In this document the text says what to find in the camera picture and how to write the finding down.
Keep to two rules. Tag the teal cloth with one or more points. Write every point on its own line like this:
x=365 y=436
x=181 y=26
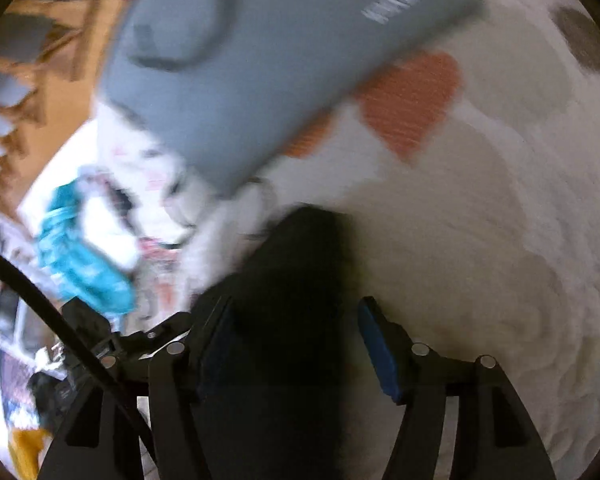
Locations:
x=78 y=269

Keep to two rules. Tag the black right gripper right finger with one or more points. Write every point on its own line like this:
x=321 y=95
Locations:
x=494 y=436

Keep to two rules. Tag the heart-patterned white quilt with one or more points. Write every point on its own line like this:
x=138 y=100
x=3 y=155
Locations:
x=469 y=178

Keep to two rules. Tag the white pillow with woman silhouette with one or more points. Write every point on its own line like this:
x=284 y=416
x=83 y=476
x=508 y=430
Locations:
x=169 y=210

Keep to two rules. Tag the yellow bag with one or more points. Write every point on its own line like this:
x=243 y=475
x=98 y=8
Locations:
x=27 y=448

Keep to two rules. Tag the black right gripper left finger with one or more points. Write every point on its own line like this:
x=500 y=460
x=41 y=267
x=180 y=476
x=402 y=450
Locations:
x=114 y=418

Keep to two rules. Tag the wooden staircase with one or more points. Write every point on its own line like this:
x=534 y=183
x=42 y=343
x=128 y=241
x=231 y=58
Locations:
x=50 y=53

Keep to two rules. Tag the black pants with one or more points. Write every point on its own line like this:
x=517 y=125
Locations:
x=272 y=377

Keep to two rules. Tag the grey laptop sleeve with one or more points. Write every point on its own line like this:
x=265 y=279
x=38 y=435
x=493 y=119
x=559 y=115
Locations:
x=228 y=84

